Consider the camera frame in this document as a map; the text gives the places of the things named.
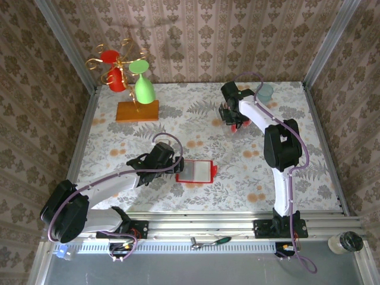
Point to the aluminium frame post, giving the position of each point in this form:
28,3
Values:
66,44
329,44

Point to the green wine glass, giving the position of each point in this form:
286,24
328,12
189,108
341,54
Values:
144,92

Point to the blue white small device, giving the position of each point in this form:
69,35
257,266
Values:
62,251

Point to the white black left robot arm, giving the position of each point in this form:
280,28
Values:
112,182

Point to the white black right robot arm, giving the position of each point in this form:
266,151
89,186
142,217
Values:
258,112

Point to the teal plastic cup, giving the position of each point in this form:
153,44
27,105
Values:
265,95

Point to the dark green card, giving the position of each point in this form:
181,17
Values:
222,110

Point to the floral patterned table cover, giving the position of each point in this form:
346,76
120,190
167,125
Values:
178,98

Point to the grey metal shelf panel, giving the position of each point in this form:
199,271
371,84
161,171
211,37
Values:
193,270

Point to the aluminium table side rail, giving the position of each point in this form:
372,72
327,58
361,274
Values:
79,148
316,118

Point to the aluminium front rail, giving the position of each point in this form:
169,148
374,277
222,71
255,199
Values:
202,225

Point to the red wine glass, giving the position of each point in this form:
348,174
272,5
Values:
115,83

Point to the red rectangular tray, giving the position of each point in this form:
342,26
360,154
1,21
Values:
197,171

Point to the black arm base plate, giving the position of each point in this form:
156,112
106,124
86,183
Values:
142,228
261,228

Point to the black power connector box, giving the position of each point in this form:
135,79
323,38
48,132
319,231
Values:
282,248
118,248

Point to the glass jar black lid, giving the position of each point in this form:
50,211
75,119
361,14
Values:
345,242

